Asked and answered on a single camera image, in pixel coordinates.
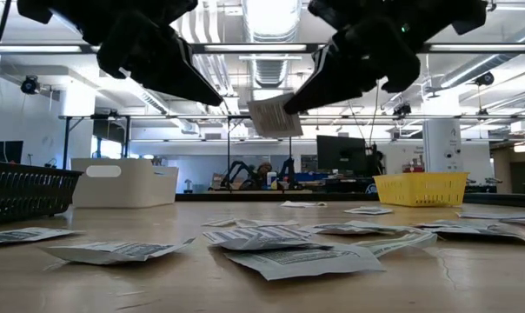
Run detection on black plastic basket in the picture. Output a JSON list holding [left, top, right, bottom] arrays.
[[0, 160, 84, 226]]

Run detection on black monitor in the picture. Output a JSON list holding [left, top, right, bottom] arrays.
[[0, 139, 25, 165], [316, 135, 369, 176]]

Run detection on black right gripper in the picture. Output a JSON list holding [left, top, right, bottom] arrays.
[[282, 0, 489, 115]]

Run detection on white pillar with posters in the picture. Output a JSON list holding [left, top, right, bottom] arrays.
[[422, 118, 464, 174]]

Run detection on silver ventilation duct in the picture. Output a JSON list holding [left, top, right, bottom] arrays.
[[242, 0, 303, 90]]

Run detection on black background rig frame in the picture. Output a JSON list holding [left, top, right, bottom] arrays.
[[57, 112, 525, 171]]

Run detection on person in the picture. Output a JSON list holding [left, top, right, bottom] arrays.
[[254, 161, 274, 183]]

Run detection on black ceiling camera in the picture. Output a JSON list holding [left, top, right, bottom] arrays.
[[474, 70, 495, 87], [19, 75, 41, 96]]

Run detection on knuckle fabric bandage packet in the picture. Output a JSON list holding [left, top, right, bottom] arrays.
[[246, 92, 304, 140]]

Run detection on yellow plastic basket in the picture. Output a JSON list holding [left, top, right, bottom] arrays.
[[372, 171, 470, 208]]

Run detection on blue striped bandage packet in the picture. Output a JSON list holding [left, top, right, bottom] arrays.
[[203, 225, 334, 253]]

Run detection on LED light bar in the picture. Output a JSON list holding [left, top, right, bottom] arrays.
[[428, 43, 525, 53], [0, 44, 83, 54], [203, 43, 308, 53]]

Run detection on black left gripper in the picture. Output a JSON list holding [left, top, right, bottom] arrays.
[[17, 0, 223, 107]]

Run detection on green striped bandage packet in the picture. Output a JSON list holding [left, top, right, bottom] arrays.
[[201, 217, 238, 228], [352, 230, 438, 258]]

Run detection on white plastic bin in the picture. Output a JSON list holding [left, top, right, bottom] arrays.
[[70, 156, 180, 210]]

